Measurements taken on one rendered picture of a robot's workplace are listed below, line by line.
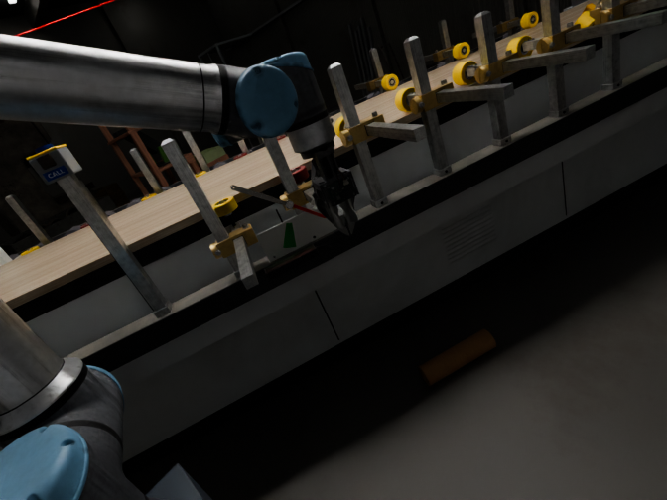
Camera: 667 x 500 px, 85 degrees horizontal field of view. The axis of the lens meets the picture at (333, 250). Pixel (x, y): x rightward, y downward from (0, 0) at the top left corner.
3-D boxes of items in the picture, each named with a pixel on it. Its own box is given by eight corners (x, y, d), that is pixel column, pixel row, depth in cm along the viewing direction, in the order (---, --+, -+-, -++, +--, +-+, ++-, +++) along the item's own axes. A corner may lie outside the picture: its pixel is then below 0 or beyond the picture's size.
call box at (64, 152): (76, 176, 89) (55, 145, 85) (48, 187, 88) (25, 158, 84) (84, 172, 95) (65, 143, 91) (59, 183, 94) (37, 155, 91)
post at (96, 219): (171, 312, 109) (70, 175, 89) (156, 319, 108) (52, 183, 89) (173, 305, 113) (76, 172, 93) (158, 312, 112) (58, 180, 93)
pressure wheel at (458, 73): (469, 55, 130) (457, 74, 131) (482, 70, 133) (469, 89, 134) (460, 58, 135) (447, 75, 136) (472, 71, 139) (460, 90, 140)
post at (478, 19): (512, 158, 129) (490, 8, 108) (504, 163, 129) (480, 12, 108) (505, 157, 133) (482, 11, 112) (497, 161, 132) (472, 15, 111)
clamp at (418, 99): (457, 97, 113) (454, 81, 111) (420, 115, 112) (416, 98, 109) (446, 98, 119) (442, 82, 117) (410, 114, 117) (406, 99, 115)
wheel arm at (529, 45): (671, 20, 95) (672, 5, 93) (660, 25, 94) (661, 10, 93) (523, 50, 139) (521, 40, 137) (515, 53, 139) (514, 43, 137)
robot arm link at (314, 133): (282, 132, 74) (324, 113, 75) (292, 154, 76) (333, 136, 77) (290, 133, 66) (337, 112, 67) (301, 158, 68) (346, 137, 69)
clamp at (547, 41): (583, 39, 120) (582, 22, 118) (550, 54, 118) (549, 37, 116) (566, 42, 126) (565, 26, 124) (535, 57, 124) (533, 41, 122)
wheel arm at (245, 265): (261, 286, 84) (253, 271, 82) (247, 293, 84) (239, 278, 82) (244, 231, 123) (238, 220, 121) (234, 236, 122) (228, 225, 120)
